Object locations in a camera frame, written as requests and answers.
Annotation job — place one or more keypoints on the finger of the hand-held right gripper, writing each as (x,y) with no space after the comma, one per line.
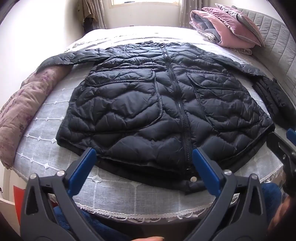
(291,134)
(279,146)

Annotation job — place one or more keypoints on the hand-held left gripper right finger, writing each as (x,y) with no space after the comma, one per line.
(205,171)

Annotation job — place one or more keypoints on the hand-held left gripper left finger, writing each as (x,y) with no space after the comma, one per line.
(83,171)

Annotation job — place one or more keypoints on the black quilted puffer jacket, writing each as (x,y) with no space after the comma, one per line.
(143,99)

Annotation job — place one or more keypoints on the person's right hand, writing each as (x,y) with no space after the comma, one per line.
(285,215)

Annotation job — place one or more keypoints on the person's left hand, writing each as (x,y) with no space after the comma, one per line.
(148,239)

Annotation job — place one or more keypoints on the person's legs in blue jeans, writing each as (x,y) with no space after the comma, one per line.
(76,222)

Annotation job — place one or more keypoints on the bed with grey bedspread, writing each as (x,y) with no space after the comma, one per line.
(129,199)

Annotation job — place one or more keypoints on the red object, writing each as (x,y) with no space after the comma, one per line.
(18,194)

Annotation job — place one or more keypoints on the white panel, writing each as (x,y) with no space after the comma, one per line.
(9,208)

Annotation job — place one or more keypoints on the mauve floral quilt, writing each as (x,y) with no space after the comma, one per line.
(25,102)

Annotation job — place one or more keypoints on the grey padded headboard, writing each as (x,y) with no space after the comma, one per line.
(275,39)

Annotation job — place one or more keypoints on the large pink velvet pillow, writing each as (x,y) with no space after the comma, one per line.
(235,30)

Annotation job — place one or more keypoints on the pink and grey pillow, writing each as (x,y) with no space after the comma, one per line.
(231,11)

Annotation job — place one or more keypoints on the folded pink grey quilt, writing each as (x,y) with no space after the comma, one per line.
(203,23)

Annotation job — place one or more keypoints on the grey patterned curtain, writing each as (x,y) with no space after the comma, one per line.
(189,11)
(94,14)

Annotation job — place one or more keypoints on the window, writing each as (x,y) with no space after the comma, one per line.
(145,2)

